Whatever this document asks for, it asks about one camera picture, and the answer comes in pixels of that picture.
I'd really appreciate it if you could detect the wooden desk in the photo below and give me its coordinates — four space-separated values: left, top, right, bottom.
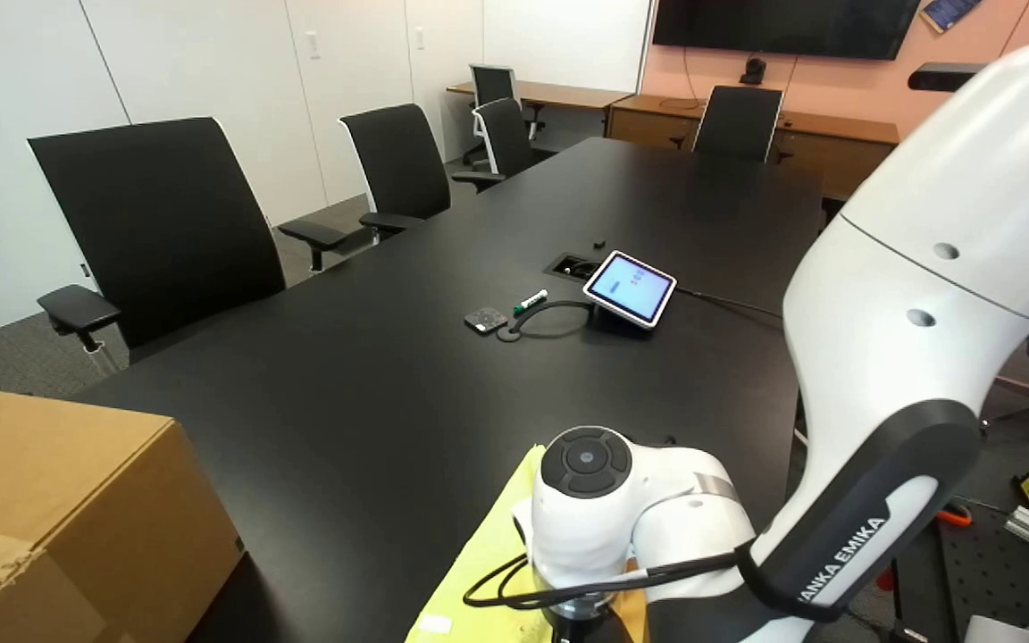
442 76 632 121

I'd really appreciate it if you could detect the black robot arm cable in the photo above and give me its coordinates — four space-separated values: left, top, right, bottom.
461 547 772 613

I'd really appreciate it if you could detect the brown cardboard box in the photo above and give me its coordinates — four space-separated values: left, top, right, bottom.
0 383 245 643

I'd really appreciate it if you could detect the black wall television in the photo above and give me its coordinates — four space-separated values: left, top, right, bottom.
652 0 927 59

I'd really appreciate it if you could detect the wooden credenza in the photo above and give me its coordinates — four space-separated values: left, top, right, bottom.
603 88 938 201

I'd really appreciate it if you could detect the white object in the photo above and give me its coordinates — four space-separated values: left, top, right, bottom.
963 599 1029 643

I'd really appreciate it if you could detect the orange handled clamp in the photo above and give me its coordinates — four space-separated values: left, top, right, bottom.
938 503 981 537

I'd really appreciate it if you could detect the thin black tablet cable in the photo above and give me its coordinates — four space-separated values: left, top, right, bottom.
671 285 788 327

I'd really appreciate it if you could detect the black bar camera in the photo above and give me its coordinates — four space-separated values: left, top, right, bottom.
906 59 987 96

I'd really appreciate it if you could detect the yellow towel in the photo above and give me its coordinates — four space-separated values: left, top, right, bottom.
403 441 652 643

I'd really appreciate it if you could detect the small blue screen device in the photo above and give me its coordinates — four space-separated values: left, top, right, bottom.
920 0 982 35

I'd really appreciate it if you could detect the white tablet with stand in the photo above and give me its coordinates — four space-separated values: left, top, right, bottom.
578 247 683 332

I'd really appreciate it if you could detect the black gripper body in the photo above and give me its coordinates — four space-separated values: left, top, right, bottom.
546 593 614 643

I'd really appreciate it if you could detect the large black office chair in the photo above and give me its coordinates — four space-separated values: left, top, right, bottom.
24 114 291 359

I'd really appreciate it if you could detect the black tripod stand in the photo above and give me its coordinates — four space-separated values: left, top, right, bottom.
872 551 970 643

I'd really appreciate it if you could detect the black looped cable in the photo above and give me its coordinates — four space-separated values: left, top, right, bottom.
493 295 602 346

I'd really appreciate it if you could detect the small black flat device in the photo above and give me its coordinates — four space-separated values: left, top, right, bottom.
461 303 516 340

